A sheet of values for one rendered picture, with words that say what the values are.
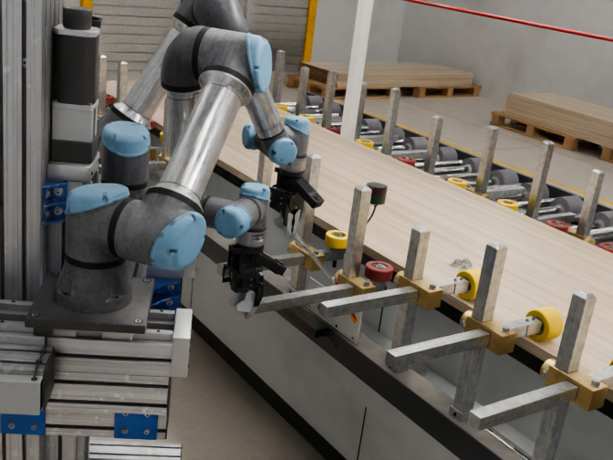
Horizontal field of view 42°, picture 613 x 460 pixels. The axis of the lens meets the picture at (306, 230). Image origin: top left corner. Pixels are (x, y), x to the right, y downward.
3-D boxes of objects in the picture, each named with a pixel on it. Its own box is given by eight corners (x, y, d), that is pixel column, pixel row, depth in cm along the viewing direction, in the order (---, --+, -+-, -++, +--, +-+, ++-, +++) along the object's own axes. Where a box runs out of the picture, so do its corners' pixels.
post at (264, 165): (253, 266, 274) (265, 137, 259) (245, 261, 278) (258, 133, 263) (264, 265, 276) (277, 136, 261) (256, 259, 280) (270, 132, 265)
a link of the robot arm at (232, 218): (197, 234, 189) (217, 221, 199) (241, 244, 186) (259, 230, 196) (200, 202, 187) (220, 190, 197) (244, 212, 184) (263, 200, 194)
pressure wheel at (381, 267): (371, 308, 231) (378, 271, 227) (355, 297, 237) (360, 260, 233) (393, 304, 235) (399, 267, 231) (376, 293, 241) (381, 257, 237)
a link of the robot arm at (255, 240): (256, 221, 207) (273, 232, 201) (254, 237, 208) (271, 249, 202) (231, 224, 203) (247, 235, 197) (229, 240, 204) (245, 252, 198)
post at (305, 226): (294, 302, 256) (312, 155, 239) (288, 297, 258) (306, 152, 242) (303, 300, 257) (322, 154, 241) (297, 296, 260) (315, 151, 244)
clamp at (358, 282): (359, 305, 226) (362, 288, 224) (332, 286, 236) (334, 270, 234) (375, 302, 229) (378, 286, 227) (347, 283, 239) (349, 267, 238)
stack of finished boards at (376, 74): (472, 86, 1105) (473, 73, 1099) (336, 88, 960) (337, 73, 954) (431, 74, 1160) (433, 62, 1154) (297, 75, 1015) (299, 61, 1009)
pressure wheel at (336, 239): (345, 273, 253) (350, 239, 249) (319, 269, 253) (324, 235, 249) (348, 264, 260) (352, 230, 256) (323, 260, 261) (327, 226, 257)
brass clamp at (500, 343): (496, 356, 184) (501, 337, 183) (455, 330, 195) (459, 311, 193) (514, 351, 188) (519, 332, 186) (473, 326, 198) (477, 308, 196)
